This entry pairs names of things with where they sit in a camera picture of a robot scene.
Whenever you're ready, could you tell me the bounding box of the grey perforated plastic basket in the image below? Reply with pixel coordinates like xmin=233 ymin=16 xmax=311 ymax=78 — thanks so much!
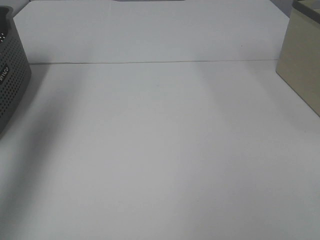
xmin=0 ymin=5 xmax=32 ymax=132

